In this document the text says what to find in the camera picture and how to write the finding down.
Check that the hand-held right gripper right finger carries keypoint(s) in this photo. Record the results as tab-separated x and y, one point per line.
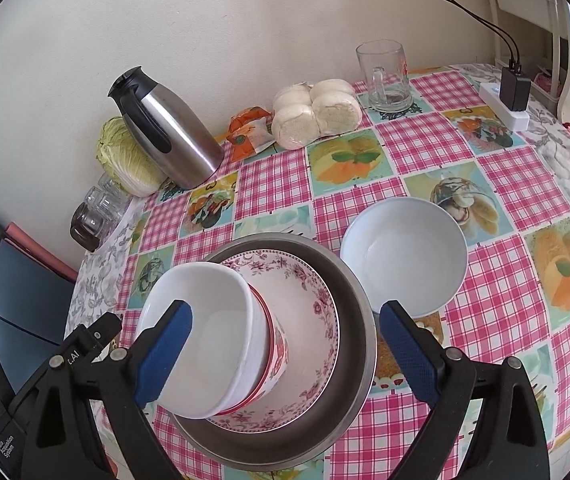
407	355

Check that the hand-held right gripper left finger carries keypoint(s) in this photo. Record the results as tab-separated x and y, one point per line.
165	355

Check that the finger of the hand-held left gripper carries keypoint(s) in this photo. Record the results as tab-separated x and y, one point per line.
97	332

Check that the large stainless steel bowl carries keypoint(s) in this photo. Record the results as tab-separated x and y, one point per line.
355	340

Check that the small white bowl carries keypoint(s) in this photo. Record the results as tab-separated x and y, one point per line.
220	350

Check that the floral porcelain plate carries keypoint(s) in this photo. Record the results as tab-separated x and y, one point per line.
310	310

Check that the red patterned white bowl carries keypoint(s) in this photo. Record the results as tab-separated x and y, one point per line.
277	355

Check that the dark blue panel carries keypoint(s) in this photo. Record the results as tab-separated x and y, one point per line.
20	290

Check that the large white bowl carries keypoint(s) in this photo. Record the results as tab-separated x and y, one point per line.
405	255

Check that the red board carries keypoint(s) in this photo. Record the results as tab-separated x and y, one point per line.
40	250

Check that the glass jar with dark contents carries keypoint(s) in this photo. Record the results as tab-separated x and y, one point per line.
85	227

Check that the clear glass jar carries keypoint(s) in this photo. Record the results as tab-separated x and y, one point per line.
115	195
97	200

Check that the napa cabbage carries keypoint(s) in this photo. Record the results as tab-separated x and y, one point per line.
125	160

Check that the pink checked tablecloth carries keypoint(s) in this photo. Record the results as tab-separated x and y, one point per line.
440	160

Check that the stainless steel thermos jug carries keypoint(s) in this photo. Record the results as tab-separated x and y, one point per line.
175	130

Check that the orange snack packet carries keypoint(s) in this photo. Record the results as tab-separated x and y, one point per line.
250	135

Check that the bag of steamed buns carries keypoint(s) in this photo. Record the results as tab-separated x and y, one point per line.
315	112

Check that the white power strip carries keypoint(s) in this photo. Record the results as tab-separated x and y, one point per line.
512	117

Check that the glass beer mug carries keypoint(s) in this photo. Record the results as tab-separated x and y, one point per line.
385	75

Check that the black charger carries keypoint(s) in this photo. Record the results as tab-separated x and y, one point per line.
515	87

